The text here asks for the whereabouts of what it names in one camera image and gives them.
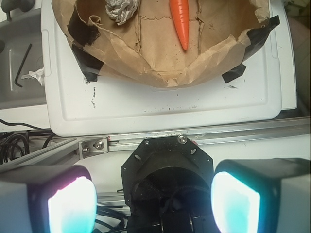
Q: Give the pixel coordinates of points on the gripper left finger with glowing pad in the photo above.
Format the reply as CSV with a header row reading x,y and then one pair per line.
x,y
47,199

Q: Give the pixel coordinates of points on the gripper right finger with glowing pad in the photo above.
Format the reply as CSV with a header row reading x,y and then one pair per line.
x,y
262,195

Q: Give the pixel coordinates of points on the white paper ball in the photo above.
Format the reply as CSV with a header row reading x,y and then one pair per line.
x,y
120,11

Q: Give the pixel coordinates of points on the white plastic bin lid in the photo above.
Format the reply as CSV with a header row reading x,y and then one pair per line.
x,y
113,105

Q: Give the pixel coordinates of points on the small crumpled white paper scrap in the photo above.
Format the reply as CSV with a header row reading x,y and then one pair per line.
x,y
38,75

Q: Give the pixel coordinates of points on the black tape piece lower right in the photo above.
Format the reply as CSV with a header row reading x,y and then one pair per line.
x,y
234,73

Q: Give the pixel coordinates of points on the black tape strip left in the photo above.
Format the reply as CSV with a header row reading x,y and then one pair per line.
x,y
89,65

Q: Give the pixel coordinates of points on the black tape strip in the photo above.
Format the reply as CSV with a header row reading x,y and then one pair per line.
x,y
259,36
89,65

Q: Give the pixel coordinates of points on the black hex key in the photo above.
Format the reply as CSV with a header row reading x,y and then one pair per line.
x,y
21,65

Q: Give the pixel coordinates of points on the black tape strip right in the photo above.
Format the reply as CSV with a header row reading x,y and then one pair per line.
x,y
259,36

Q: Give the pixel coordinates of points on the grey plastic tray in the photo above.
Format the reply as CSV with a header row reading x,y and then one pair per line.
x,y
15,36

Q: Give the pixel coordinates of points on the brown paper bag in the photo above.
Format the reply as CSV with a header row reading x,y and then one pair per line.
x,y
146,49

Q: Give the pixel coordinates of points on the orange plastic carrot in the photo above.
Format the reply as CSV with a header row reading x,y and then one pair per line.
x,y
180,15

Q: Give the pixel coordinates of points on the aluminium extrusion rail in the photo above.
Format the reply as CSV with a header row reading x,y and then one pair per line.
x,y
71,150

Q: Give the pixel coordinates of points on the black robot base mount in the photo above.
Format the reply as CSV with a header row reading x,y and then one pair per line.
x,y
168,191

